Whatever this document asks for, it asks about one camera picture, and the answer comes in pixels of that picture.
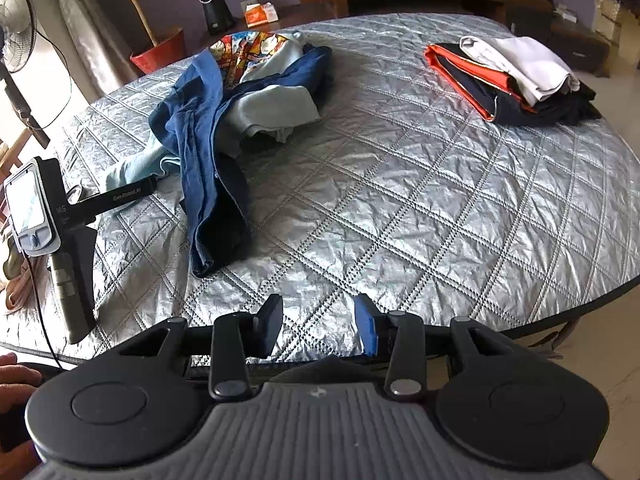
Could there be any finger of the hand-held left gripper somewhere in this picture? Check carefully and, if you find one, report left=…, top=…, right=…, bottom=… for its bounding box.
left=129, top=174, right=163, bottom=201

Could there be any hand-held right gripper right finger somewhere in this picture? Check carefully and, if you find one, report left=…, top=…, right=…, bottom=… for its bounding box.
left=354, top=292, right=506, bottom=401

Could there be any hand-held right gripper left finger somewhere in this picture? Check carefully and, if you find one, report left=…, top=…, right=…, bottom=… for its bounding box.
left=115, top=294, right=284, bottom=401

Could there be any light blue navy-sleeved printed shirt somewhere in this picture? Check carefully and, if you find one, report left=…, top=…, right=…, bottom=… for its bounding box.
left=105, top=30, right=333, bottom=196

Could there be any person's left hand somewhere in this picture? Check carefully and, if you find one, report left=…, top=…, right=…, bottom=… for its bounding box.
left=0, top=352, right=43, bottom=471

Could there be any pink cloth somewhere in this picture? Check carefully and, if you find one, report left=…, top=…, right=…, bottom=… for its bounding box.
left=0, top=255, right=38, bottom=317

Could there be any olive cloth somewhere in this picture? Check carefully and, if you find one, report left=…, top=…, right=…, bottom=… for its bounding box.
left=2, top=247, right=22, bottom=281

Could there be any red plant pot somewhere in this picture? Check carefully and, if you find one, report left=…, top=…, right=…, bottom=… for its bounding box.
left=131, top=27, right=187, bottom=75

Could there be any beige curtain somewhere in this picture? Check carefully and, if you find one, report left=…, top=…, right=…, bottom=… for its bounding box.
left=55, top=0, right=141, bottom=96

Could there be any black cylindrical speaker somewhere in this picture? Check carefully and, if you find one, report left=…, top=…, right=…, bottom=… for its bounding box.
left=197, top=0, right=237, bottom=36

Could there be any orange tissue pack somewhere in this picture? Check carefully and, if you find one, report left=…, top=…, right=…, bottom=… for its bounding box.
left=244, top=2, right=278, bottom=27

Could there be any black standing fan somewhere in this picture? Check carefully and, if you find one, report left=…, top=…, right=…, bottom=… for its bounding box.
left=0, top=0, right=51, bottom=146

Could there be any dark wooden low cabinet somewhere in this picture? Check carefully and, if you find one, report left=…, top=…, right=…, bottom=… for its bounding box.
left=232, top=2, right=351, bottom=31

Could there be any folded orange and navy jacket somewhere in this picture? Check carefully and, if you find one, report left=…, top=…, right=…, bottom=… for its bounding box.
left=424, top=42, right=601, bottom=127

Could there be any folded white garment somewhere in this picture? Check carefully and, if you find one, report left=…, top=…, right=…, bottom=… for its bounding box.
left=459, top=35, right=581, bottom=106

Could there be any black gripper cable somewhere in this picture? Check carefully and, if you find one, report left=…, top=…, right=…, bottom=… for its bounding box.
left=27, top=252, right=68, bottom=368

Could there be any black fan cable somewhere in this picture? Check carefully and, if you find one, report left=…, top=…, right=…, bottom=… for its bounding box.
left=35, top=30, right=73, bottom=116

